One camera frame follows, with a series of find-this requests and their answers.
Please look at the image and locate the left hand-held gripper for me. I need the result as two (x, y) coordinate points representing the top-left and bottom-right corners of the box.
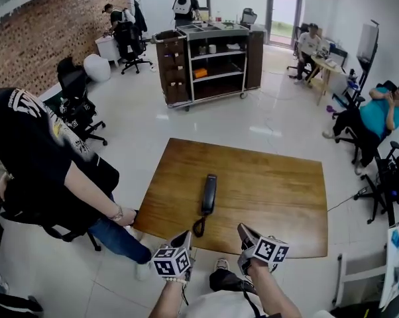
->
(152, 230), (196, 282)

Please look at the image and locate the person's white shirt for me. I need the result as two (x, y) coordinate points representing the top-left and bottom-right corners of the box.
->
(185, 291), (265, 318)

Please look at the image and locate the brown housekeeping cart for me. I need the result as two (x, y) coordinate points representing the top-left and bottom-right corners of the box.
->
(151, 21), (265, 113)

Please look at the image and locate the person's dark trousers leg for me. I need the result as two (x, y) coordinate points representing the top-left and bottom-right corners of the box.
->
(208, 268), (257, 299)

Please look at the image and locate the white desk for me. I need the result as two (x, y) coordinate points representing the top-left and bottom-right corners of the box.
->
(94, 34), (121, 68)

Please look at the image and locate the white box with blue print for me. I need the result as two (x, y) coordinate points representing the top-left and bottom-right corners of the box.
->
(379, 221), (399, 309)

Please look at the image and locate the white metal rack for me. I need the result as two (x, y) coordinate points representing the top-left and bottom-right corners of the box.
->
(331, 251), (390, 308)

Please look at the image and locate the white bean bag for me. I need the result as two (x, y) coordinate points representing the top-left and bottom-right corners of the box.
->
(83, 54), (112, 83)

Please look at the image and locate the white bead bracelet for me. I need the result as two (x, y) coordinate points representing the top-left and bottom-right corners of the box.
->
(162, 276), (188, 286)

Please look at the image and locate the black framed board stand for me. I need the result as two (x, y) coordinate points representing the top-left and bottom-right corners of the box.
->
(356, 19), (381, 74)

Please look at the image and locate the black floor cable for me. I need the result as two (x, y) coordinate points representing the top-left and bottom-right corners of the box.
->
(326, 194), (357, 213)

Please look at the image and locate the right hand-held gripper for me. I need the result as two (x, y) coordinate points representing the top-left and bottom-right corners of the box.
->
(236, 223), (290, 276)

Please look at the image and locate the person's right forearm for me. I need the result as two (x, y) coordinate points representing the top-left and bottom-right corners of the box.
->
(248, 260), (304, 318)

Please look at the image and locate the person's left forearm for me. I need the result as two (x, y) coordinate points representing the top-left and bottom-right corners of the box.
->
(148, 278), (190, 318)

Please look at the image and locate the spare hand-held gripper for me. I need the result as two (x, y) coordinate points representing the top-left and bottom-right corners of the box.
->
(58, 99), (93, 131)

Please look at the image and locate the black coiled telephone cord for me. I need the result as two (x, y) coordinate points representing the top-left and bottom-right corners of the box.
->
(192, 214), (208, 239)

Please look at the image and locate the coat rack with dark jacket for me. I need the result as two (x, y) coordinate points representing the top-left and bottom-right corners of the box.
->
(131, 0), (149, 35)

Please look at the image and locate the round light wooden table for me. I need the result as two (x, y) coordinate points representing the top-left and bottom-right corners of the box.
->
(310, 54), (343, 107)

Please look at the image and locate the black telephone handset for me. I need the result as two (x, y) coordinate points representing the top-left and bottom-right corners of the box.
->
(200, 173), (218, 217)

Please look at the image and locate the black shoulder strap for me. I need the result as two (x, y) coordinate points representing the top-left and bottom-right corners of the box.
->
(239, 282), (265, 318)

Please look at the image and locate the black office chair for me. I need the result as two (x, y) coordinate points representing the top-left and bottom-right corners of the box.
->
(286, 25), (312, 80)
(240, 7), (258, 27)
(0, 156), (121, 252)
(114, 21), (154, 76)
(353, 140), (399, 227)
(56, 57), (109, 147)
(334, 107), (393, 165)

